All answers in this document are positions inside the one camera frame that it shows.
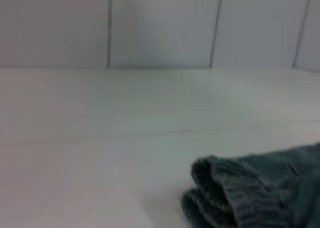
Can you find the blue denim jeans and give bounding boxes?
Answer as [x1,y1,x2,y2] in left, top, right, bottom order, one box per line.
[181,142,320,228]

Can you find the white partition screen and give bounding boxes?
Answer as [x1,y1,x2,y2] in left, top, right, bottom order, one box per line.
[0,0,320,70]

